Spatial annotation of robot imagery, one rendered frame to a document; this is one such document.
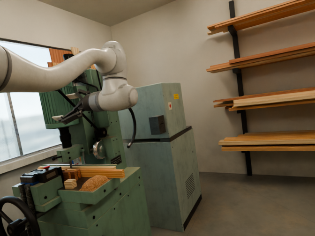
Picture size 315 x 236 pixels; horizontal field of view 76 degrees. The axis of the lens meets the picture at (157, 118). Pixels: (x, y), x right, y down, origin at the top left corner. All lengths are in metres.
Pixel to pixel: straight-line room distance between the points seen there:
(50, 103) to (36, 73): 0.66
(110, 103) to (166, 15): 2.81
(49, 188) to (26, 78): 0.72
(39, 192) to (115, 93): 0.59
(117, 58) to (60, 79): 0.31
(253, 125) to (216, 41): 1.29
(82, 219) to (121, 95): 0.64
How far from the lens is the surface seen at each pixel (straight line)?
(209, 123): 3.17
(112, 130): 1.42
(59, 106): 1.18
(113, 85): 0.83
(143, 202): 1.57
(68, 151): 1.23
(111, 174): 1.11
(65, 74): 0.62
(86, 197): 1.05
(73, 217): 1.17
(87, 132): 1.29
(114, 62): 0.82
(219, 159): 3.29
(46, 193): 1.14
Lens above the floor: 1.27
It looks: 5 degrees down
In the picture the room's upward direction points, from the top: 8 degrees counter-clockwise
